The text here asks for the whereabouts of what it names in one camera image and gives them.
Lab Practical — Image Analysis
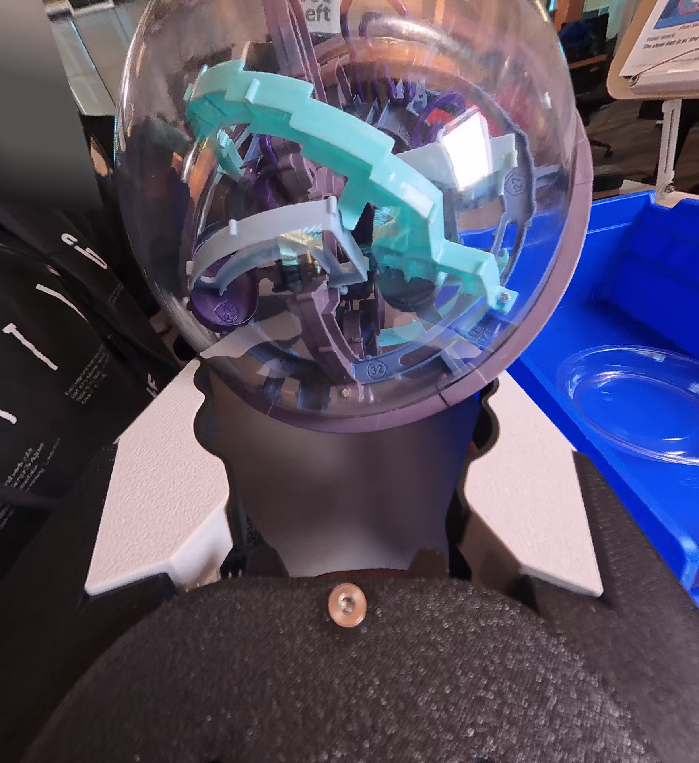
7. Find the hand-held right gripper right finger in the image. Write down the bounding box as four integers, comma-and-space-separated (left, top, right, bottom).
460, 370, 604, 597

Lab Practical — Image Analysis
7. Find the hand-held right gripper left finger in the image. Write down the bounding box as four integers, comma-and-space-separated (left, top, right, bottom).
85, 364, 231, 597

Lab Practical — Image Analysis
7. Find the blue plastic bin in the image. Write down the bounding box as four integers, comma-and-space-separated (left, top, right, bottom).
463, 191, 699, 645

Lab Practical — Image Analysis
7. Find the clear plastic maze ball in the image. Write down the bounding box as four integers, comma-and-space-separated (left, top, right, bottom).
114, 0, 592, 432

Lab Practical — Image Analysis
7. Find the person's black sweatshirt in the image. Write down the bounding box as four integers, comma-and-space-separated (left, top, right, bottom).
0, 197, 207, 621

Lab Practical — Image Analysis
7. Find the instruction sheet on stand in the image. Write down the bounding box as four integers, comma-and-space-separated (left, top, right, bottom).
606, 0, 699, 198

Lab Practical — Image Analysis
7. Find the clear plastic ring stand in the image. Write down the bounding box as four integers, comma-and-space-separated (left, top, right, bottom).
556, 346, 699, 466

